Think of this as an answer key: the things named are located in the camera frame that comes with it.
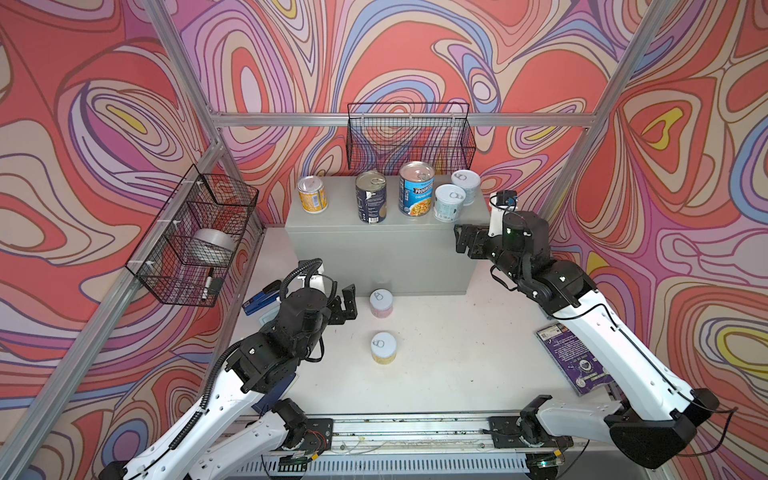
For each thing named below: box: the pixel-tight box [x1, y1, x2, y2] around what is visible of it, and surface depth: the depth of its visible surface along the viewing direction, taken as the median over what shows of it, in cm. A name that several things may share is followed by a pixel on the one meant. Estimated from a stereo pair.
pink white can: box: [369, 288, 394, 319], surface depth 95 cm
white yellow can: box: [370, 332, 397, 365], surface depth 85 cm
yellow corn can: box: [297, 175, 328, 214], surface depth 74 cm
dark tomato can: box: [355, 171, 387, 225], surface depth 70 cm
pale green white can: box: [451, 169, 481, 206], surface depth 77 cm
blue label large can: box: [399, 161, 435, 217], surface depth 70 cm
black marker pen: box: [202, 267, 214, 301], surface depth 74 cm
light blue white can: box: [433, 183, 467, 223], surface depth 73 cm
